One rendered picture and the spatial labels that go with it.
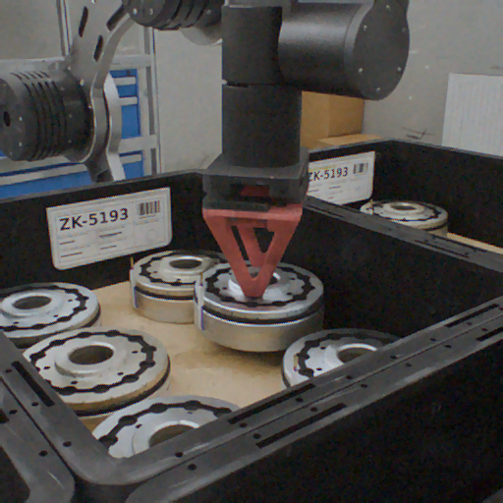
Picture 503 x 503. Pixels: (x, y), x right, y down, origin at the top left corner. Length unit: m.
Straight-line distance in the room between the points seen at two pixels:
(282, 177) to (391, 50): 0.10
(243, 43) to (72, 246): 0.27
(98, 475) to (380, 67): 0.28
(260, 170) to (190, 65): 3.57
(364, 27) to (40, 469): 0.28
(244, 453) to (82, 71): 1.23
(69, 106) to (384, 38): 1.05
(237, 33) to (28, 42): 3.03
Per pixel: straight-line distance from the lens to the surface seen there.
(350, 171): 0.81
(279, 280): 0.50
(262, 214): 0.44
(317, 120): 3.96
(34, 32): 3.46
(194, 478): 0.23
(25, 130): 1.36
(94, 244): 0.63
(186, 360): 0.50
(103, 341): 0.46
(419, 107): 4.06
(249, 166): 0.45
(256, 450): 0.24
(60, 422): 0.27
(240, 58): 0.44
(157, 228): 0.65
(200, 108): 4.08
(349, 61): 0.38
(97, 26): 1.35
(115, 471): 0.24
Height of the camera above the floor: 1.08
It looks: 21 degrees down
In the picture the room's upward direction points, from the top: straight up
